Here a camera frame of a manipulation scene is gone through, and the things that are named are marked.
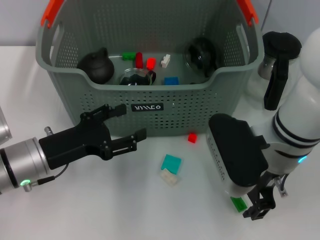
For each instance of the grey perforated plastic storage bin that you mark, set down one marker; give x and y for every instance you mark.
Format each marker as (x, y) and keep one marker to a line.
(175, 110)

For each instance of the dark red curved toy brick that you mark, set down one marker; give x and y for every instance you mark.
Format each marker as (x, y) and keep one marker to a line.
(139, 60)

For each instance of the red sloped toy brick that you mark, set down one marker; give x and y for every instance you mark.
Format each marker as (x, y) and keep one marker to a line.
(150, 63)

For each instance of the blue toy brick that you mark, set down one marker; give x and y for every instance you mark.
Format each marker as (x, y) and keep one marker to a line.
(171, 81)

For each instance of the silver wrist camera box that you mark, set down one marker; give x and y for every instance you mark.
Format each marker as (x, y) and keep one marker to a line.
(5, 127)
(235, 150)

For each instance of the small green toy brick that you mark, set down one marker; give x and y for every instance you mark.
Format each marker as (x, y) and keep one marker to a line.
(129, 55)

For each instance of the small red toy brick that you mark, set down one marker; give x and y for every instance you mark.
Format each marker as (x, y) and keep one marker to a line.
(192, 138)

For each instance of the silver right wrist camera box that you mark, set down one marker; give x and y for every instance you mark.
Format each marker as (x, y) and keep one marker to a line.
(235, 150)

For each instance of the white long toy brick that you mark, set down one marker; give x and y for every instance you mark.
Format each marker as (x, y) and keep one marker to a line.
(166, 60)

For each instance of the teal square toy brick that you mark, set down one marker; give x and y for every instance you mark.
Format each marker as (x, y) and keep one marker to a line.
(171, 163)

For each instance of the green car shaped toy brick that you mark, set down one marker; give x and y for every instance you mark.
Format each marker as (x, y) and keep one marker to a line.
(238, 203)

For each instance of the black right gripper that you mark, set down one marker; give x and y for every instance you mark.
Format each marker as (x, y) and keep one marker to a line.
(267, 185)

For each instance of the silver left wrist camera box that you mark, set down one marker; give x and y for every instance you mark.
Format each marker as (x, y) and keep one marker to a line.
(5, 127)

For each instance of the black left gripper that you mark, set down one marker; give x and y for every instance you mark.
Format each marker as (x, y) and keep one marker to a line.
(80, 142)

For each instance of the white square toy brick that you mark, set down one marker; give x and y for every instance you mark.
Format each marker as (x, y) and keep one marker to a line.
(171, 178)

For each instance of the black clay teapot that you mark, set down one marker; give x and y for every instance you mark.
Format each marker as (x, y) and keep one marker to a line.
(97, 67)

